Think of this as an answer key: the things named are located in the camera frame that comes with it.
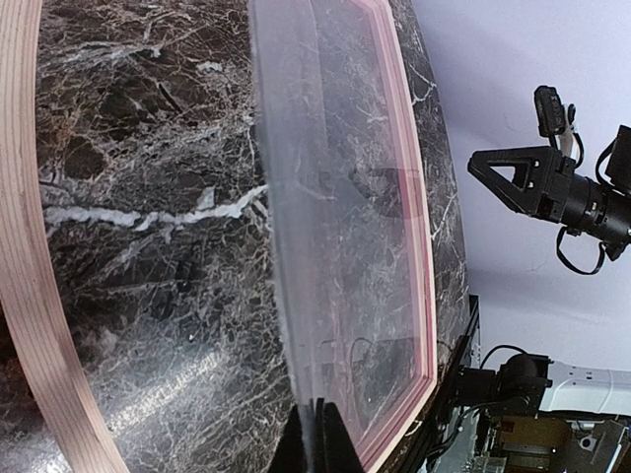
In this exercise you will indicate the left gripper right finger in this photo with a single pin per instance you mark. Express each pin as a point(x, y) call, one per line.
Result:
point(334, 449)

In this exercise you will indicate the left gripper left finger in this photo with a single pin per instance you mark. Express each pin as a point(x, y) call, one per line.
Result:
point(291, 453)

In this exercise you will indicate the pink wooden picture frame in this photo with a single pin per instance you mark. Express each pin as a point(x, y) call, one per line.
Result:
point(142, 327)

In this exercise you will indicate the clear acrylic sheet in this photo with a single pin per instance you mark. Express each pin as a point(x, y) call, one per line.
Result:
point(343, 168)

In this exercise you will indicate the black front table rail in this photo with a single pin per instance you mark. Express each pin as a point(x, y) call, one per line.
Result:
point(414, 449)

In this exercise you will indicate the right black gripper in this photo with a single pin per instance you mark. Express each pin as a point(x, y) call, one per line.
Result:
point(527, 182)

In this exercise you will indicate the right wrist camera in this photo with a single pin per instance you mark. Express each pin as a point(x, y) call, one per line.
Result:
point(554, 120)

